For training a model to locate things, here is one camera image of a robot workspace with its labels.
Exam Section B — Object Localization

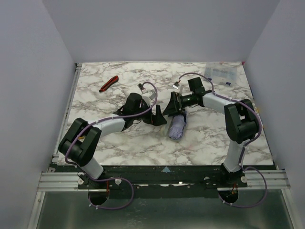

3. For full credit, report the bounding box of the purple cable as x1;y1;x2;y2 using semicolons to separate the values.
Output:
64;82;158;210
177;72;267;208

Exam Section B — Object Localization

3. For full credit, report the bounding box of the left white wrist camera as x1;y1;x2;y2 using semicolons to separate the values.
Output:
141;88;156;106

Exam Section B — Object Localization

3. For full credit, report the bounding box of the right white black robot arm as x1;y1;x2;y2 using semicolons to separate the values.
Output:
163;74;262;173

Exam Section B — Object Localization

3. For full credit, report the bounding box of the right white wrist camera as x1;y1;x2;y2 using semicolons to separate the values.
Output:
173;81;183;94

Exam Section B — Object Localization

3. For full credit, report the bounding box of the cream umbrella case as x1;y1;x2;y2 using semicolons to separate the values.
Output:
162;116;186;141

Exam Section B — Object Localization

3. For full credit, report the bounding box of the purple folding umbrella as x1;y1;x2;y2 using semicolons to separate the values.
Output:
168;112;187;141

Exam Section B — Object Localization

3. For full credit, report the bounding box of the clear plastic organizer box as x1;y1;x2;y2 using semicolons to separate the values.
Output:
204;62;237;86

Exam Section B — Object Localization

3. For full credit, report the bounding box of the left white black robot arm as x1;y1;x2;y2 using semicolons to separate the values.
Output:
58;93;167;179

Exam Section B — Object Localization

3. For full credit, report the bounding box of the red black utility knife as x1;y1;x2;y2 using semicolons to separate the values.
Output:
99;75;119;93

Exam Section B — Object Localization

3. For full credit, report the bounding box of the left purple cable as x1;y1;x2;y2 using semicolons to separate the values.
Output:
64;82;158;210

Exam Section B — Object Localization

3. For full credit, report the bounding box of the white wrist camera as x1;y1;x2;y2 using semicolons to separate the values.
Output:
173;81;183;94
141;88;156;106

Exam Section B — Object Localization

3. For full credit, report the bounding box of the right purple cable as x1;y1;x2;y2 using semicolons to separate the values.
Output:
177;72;267;208

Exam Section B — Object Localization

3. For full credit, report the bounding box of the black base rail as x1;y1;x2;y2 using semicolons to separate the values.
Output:
78;166;247;198

